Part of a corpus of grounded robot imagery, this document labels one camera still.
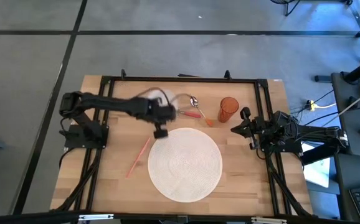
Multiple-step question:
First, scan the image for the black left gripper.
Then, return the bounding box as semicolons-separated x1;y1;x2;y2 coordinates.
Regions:
144;96;178;125

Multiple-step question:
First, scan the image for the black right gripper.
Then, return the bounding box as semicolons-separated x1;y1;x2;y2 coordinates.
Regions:
230;118;265;142

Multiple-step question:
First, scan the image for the knife with red handle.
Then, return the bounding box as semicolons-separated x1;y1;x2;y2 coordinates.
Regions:
178;110;202;119

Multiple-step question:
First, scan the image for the white cup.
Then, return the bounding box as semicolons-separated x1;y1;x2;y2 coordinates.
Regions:
136;87;181;110

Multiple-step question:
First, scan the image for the metal spoon with orange handle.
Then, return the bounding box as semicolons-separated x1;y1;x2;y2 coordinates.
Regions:
189;95;214;128

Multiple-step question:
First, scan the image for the orange translucent plastic cup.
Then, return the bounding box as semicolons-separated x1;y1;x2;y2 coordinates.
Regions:
217;96;240;123

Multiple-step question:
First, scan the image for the white round woven placemat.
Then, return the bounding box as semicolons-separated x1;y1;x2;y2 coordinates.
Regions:
147;127;224;203

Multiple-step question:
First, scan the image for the pink chopstick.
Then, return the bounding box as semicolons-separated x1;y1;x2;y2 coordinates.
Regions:
125;136;152;179

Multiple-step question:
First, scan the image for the yellow power strip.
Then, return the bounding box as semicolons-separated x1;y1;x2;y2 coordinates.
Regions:
306;100;337;112

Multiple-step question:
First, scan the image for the white sheet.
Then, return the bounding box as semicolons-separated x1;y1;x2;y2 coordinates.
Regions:
301;142;331;189

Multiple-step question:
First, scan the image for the black side desk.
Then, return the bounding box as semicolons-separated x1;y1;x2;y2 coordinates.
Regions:
331;51;360;220

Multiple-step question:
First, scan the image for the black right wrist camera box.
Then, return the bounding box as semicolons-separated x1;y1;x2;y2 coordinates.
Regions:
239;106;252;121

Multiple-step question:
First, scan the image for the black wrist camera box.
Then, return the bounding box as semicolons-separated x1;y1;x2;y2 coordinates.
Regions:
153;123;169;139
239;106;252;121

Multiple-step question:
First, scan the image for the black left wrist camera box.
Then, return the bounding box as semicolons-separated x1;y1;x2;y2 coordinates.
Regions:
153;123;169;139

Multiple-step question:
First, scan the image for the black aluminium table frame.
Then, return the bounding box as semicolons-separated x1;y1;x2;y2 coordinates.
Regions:
54;74;314;219

